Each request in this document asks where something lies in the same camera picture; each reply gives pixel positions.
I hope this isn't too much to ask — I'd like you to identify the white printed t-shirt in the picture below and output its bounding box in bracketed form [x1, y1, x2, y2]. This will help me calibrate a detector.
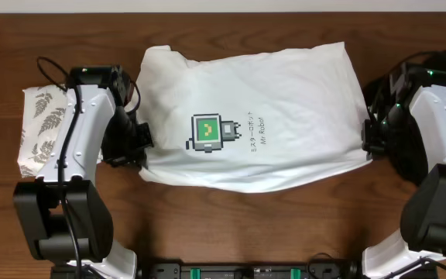
[137, 42, 369, 193]

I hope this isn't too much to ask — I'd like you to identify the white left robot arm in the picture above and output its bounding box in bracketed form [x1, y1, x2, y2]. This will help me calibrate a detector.
[13, 66, 154, 278]

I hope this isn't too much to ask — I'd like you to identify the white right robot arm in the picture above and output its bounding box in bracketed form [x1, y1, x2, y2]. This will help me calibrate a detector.
[359, 62, 446, 278]

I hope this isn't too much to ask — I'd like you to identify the black garment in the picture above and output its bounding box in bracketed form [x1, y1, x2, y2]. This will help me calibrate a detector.
[362, 50, 446, 184]

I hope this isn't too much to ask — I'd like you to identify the fern-print fabric bag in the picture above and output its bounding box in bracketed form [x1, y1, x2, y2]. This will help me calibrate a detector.
[17, 85, 67, 177]

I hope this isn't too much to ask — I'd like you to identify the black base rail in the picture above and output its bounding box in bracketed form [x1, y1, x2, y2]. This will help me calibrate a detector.
[136, 253, 369, 279]

